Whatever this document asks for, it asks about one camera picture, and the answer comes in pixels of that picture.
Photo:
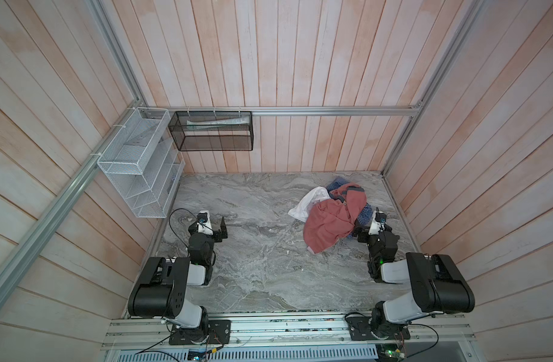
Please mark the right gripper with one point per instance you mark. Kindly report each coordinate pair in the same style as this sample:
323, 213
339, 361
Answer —
364, 233

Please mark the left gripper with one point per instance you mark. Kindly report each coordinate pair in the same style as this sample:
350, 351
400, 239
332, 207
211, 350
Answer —
217, 234

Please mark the blue checkered shirt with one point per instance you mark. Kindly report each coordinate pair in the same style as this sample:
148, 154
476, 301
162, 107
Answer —
350, 206

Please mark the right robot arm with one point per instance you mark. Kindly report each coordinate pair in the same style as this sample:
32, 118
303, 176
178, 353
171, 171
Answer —
437, 285

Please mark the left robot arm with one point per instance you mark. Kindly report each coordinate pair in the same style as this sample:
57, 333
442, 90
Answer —
160, 290

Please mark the red cloth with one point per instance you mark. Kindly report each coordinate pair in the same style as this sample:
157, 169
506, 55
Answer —
322, 229

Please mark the white cloth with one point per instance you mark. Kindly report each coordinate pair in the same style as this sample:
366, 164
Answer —
302, 210

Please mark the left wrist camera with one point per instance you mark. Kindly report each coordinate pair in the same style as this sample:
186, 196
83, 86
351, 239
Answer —
203, 217

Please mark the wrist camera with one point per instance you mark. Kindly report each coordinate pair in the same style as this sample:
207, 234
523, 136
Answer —
203, 217
380, 217

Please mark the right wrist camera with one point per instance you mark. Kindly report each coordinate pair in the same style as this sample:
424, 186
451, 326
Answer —
380, 217

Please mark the white wire mesh shelf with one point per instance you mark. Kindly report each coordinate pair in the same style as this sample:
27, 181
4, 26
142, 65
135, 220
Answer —
142, 163

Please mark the black wire mesh basket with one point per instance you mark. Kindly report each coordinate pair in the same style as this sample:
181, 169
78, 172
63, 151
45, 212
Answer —
211, 131

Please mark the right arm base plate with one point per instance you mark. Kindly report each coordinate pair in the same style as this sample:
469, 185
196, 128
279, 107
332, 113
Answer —
364, 328

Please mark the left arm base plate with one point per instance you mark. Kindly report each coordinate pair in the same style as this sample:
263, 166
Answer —
212, 332

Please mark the aluminium front rail frame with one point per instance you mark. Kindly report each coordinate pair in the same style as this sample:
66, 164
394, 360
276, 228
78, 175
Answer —
293, 336

